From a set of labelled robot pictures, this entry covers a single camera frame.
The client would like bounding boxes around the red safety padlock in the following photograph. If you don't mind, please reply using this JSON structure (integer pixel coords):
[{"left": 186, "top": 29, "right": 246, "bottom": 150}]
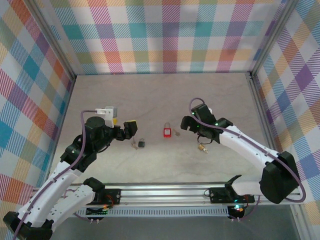
[{"left": 162, "top": 121, "right": 173, "bottom": 139}]

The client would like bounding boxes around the green led controller board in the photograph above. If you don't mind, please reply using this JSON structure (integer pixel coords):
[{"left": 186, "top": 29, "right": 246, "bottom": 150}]
[{"left": 85, "top": 205, "right": 109, "bottom": 217}]

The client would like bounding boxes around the black round controller board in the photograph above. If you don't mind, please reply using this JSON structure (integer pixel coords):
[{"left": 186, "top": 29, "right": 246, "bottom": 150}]
[{"left": 226, "top": 203, "right": 248, "bottom": 220}]

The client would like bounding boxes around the purple camera cable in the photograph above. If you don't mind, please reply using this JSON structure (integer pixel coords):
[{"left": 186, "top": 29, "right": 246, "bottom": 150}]
[
  {"left": 189, "top": 97, "right": 308, "bottom": 223},
  {"left": 11, "top": 109, "right": 106, "bottom": 240}
]

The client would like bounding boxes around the aluminium table side rail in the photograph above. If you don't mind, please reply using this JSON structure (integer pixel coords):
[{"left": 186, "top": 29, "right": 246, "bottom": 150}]
[
  {"left": 46, "top": 78, "right": 77, "bottom": 177},
  {"left": 245, "top": 71, "right": 277, "bottom": 151}
]

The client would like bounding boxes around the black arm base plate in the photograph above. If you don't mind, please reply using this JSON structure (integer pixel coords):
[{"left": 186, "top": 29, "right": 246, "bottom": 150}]
[
  {"left": 103, "top": 188, "right": 123, "bottom": 206},
  {"left": 208, "top": 186, "right": 227, "bottom": 204}
]

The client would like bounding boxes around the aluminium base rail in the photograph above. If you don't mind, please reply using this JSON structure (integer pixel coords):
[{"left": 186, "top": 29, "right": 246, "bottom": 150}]
[{"left": 69, "top": 181, "right": 304, "bottom": 209}]

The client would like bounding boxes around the slotted grey cable duct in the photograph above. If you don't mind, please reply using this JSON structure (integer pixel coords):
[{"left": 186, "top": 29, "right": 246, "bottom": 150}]
[{"left": 74, "top": 208, "right": 231, "bottom": 219}]

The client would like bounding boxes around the aluminium frame post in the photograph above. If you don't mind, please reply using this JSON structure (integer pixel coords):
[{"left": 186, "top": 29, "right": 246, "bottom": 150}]
[
  {"left": 289, "top": 203, "right": 310, "bottom": 240},
  {"left": 29, "top": 0, "right": 77, "bottom": 82},
  {"left": 249, "top": 0, "right": 300, "bottom": 76}
]

